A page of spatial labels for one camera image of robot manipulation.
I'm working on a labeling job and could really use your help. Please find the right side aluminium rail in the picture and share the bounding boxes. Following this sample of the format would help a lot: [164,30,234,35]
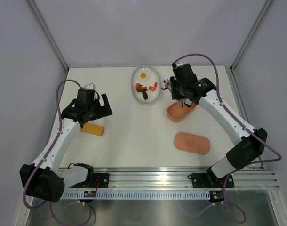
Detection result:
[224,66,266,170]

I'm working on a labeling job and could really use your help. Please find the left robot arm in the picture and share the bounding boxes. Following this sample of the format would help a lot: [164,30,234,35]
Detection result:
[19,88,112,202]

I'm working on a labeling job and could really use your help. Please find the pink lunch box lid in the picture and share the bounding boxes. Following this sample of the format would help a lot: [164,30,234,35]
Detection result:
[174,132,210,155]

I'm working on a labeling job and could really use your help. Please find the orange shrimp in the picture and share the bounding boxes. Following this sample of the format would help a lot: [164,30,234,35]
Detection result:
[149,82,158,92]

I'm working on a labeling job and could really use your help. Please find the fried egg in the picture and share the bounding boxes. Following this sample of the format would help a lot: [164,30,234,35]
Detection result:
[137,72,150,82]

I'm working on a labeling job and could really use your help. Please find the right aluminium frame post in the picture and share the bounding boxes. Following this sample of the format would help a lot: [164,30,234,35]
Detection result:
[230,0,275,73]

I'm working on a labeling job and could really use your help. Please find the white slotted cable duct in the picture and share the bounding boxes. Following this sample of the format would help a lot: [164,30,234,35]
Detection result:
[61,190,223,201]

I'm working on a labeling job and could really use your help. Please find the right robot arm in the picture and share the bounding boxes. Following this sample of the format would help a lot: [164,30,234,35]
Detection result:
[169,62,267,186]

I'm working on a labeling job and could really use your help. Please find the white oval plate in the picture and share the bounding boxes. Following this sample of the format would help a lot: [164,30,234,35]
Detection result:
[131,65,162,105]

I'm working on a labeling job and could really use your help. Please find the aluminium rail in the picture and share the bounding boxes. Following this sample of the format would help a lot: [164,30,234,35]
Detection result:
[224,66,266,170]
[94,167,279,190]

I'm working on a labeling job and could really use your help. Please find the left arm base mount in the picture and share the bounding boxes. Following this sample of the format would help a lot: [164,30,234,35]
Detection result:
[82,173,110,189]

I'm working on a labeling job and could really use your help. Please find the dark brown food piece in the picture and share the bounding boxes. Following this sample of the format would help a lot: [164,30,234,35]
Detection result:
[142,91,149,100]

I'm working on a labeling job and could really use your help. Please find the yellow rectangular block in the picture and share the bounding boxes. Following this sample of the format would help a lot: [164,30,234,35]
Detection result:
[81,123,104,136]

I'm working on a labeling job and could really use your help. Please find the aluminium front rail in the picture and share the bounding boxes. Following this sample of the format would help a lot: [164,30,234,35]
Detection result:
[94,167,279,190]

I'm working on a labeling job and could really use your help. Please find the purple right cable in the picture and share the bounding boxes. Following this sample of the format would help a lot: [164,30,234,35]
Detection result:
[171,53,282,224]

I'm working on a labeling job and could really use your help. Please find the aluminium frame post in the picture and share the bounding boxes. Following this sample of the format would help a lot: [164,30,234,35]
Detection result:
[25,0,69,74]
[230,0,275,73]

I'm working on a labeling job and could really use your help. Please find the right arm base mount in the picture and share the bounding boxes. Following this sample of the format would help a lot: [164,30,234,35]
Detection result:
[187,173,226,188]

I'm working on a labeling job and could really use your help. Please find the left aluminium frame post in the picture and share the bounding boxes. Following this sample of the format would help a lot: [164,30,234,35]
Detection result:
[25,0,69,74]

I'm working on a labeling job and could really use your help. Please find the brown orange food piece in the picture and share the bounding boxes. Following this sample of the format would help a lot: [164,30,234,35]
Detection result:
[135,83,148,92]

